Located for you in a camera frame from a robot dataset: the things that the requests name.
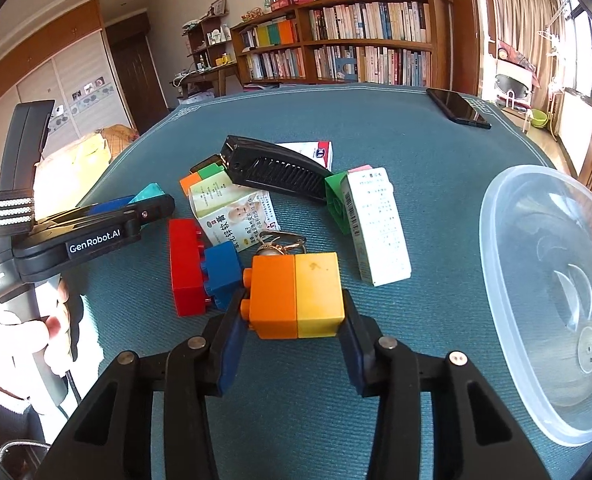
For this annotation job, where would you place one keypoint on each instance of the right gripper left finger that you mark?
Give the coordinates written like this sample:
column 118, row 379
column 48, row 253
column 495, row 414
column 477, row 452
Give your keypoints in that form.
column 203, row 366

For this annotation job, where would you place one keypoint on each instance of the black hair clip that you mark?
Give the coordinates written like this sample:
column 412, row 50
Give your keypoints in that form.
column 270, row 167

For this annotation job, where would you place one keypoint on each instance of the green baby medicine box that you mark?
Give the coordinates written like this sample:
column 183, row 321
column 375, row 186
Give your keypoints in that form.
column 228, row 212

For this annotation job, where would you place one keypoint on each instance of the blue toy brick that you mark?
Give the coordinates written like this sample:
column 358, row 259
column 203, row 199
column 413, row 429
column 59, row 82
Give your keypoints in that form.
column 223, row 272

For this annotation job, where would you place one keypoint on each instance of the clear plastic bowl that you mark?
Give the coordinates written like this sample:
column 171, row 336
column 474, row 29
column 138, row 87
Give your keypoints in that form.
column 535, row 243

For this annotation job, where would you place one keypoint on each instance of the wooden desk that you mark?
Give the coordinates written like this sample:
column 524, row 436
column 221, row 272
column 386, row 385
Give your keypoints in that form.
column 189, row 83

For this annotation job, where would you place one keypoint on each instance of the orange yellow toy block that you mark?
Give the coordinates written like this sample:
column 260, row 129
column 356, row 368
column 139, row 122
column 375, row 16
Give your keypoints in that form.
column 293, row 296

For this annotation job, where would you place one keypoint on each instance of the wooden bookshelf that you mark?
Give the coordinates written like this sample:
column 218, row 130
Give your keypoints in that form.
column 405, row 42

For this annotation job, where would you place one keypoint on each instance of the orange green toy block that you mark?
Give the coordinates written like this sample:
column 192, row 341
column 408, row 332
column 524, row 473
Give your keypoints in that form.
column 194, row 177

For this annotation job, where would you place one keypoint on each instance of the operator left hand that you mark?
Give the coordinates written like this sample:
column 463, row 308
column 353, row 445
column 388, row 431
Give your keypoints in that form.
column 21, row 340

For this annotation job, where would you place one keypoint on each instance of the tall white medicine box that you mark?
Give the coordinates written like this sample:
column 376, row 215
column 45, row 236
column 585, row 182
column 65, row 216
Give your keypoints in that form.
column 375, row 227

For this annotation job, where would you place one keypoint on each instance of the white blue medicine box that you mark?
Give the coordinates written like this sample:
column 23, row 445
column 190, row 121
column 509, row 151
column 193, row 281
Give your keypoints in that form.
column 319, row 151

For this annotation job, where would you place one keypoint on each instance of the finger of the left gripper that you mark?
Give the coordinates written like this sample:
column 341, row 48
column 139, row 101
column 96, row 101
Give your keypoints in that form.
column 146, row 211

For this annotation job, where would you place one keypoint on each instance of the teal toy block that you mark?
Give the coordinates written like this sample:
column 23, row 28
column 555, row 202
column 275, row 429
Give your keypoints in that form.
column 150, row 191

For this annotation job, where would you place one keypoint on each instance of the small wooden shelf unit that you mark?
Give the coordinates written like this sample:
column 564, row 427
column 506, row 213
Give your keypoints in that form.
column 209, row 42

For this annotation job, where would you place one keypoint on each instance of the red toy brick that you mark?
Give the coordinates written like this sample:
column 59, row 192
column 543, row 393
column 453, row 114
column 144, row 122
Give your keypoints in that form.
column 186, row 252

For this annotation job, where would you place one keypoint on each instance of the green pink toy block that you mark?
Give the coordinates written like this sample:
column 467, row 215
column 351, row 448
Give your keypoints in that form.
column 334, row 198

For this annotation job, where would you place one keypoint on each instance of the green plastic basin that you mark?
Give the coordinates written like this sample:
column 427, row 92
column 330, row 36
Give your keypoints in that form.
column 538, row 118

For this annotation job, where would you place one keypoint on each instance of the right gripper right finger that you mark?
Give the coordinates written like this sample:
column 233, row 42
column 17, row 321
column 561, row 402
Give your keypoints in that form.
column 382, row 367

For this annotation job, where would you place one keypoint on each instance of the black smartphone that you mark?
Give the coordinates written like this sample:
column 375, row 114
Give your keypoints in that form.
column 456, row 108

